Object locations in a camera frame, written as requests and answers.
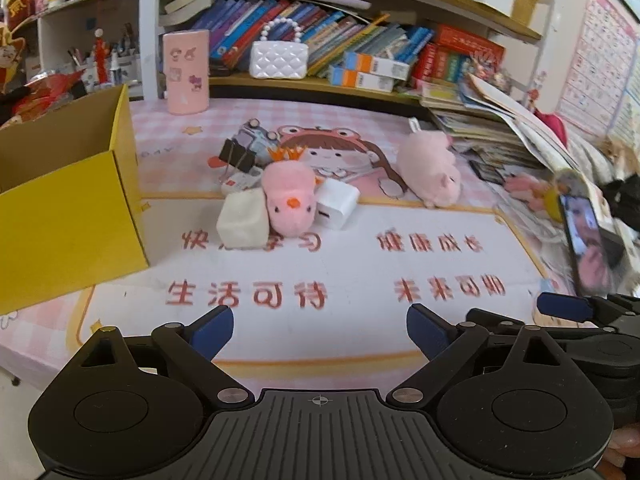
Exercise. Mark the fluffy tan toy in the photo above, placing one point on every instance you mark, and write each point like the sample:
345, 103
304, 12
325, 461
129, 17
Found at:
615, 149

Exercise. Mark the white soft cube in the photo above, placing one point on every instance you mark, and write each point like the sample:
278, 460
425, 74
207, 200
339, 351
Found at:
242, 220

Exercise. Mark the red foil wrapping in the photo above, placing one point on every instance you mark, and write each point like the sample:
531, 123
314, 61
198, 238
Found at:
50, 90

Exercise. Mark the person's right hand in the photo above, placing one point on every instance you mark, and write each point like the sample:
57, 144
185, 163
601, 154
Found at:
627, 442

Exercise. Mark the small pink plush toy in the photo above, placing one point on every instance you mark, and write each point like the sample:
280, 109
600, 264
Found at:
527, 187

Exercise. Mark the yellow cardboard box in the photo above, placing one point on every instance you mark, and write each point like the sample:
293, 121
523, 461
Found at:
65, 220

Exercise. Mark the magenta cloth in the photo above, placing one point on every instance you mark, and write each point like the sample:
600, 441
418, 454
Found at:
552, 127

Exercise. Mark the lying thick books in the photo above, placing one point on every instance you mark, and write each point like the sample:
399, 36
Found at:
192, 2

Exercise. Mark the smartphone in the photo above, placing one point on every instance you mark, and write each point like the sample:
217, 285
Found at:
587, 245

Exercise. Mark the pink plush pig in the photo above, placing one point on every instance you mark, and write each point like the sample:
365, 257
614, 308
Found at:
430, 165

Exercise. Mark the pink plush chick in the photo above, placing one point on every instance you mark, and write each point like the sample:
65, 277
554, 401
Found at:
290, 195

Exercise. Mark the grey pen holders with pens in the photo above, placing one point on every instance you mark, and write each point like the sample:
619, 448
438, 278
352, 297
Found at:
125, 65

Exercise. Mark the white shelf unit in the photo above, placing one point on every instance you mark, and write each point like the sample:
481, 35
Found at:
55, 35

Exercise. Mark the orange and blue box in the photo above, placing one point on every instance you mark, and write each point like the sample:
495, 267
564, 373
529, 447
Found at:
360, 80
380, 64

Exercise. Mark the white charger plug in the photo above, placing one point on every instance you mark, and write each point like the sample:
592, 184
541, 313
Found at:
336, 207

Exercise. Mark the black cloth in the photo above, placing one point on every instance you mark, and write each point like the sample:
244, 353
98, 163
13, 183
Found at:
622, 200

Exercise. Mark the red boxed book set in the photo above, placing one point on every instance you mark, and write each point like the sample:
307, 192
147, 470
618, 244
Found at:
460, 52

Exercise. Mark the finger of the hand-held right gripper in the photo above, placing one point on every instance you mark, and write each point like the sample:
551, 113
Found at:
489, 317
562, 306

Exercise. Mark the pink sticker pen holder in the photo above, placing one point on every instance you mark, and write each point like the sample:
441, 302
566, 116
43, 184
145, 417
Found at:
186, 85

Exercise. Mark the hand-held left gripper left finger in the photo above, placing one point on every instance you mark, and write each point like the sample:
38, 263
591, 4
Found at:
216, 331

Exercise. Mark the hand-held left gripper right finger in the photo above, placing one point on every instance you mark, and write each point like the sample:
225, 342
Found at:
424, 331

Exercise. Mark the wooden bookshelf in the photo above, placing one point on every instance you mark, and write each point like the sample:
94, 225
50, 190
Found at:
310, 86

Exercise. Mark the red hanging ornament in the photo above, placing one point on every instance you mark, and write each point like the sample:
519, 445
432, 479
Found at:
101, 55

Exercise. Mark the red paper figure decoration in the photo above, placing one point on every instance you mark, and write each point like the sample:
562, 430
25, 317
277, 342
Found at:
10, 60

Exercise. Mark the small staple box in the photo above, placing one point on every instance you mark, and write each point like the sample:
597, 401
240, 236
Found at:
240, 183

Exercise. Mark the printed pink desk mat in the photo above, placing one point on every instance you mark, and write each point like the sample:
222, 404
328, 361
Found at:
360, 265

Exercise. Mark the wall chart poster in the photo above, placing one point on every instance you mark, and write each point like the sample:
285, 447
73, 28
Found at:
600, 60

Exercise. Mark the row of colourful books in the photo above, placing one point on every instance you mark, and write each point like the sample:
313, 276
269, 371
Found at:
330, 25

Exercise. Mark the white quilted handbag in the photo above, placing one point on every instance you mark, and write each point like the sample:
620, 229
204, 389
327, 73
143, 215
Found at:
277, 62

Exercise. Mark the black binder clip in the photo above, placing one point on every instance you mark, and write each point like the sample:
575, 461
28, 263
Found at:
237, 154

